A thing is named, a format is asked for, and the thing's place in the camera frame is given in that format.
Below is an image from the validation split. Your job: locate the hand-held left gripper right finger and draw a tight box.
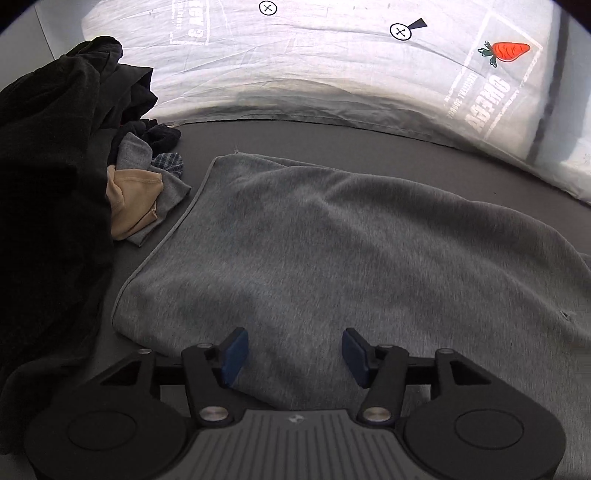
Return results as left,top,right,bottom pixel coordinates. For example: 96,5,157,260
342,328,492,425

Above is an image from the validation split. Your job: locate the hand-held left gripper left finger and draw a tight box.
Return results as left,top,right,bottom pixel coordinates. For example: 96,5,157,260
99,327,250,428

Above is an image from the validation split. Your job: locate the grey shirt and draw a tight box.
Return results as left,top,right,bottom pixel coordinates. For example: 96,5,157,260
111,148,591,411

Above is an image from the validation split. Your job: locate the beige garment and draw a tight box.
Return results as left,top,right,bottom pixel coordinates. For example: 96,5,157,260
105,166,165,241

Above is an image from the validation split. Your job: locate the blue checked cloth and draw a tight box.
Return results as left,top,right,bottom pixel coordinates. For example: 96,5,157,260
150,152,185,178

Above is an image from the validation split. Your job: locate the black ribbed sweater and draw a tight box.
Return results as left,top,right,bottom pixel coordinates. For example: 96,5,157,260
0,124,116,462

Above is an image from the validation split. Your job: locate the small grey cloth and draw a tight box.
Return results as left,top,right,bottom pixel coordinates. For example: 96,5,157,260
108,133,153,174

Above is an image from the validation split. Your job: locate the small black cloth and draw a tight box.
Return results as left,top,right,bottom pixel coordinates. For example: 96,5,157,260
121,119,182,153

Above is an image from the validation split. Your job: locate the white printed curtain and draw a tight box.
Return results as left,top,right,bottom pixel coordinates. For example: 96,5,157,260
81,0,591,206

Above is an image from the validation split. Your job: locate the black smooth shirt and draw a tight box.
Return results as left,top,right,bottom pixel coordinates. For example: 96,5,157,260
0,37,160,134

